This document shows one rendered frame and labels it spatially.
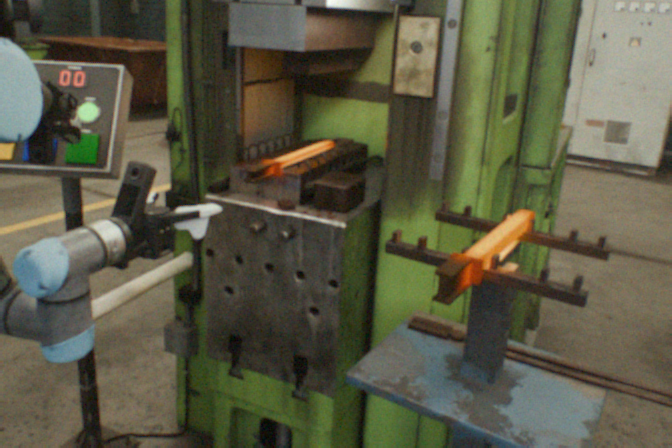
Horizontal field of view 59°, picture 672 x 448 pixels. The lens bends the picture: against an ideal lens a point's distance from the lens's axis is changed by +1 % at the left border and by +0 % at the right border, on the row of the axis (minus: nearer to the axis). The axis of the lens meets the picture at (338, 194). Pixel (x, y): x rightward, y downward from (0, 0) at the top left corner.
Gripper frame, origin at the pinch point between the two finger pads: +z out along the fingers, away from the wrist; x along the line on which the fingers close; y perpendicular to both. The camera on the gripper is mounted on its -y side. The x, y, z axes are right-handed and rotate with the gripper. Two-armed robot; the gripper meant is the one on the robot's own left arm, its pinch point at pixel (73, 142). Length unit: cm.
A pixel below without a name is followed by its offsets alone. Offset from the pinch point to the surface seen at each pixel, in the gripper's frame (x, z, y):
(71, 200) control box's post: 8.6, 22.7, -9.3
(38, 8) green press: 233, 395, 255
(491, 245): -86, -42, -26
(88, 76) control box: 1.2, 4.9, 18.9
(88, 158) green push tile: -2.0, 4.4, -2.4
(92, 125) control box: -1.5, 5.2, 6.2
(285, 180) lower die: -50, 2, -6
